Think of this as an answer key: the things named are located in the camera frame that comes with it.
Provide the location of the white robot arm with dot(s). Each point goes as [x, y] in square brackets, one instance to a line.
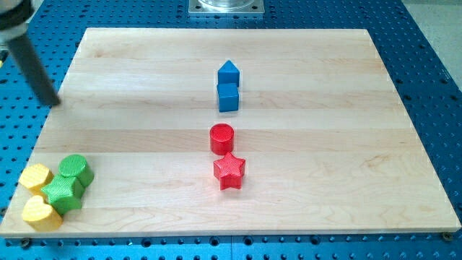
[14, 17]

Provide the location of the yellow hexagon block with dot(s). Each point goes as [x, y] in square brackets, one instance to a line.
[34, 177]

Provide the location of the red cylinder block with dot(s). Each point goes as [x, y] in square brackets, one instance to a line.
[221, 138]

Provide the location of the red star block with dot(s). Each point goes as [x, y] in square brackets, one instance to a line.
[229, 171]

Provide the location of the blue cube block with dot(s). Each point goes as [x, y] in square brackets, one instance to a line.
[228, 97]

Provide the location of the blue triangle block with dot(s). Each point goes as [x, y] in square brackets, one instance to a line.
[228, 74]

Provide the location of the green cylinder block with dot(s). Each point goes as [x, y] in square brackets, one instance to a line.
[77, 166]

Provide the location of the green star block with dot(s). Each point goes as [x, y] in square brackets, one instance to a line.
[64, 193]

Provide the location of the yellow heart block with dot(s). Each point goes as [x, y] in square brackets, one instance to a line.
[41, 216]

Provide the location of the black pusher stick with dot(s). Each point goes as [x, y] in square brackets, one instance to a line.
[31, 67]

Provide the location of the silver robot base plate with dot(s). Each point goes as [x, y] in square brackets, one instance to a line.
[226, 6]

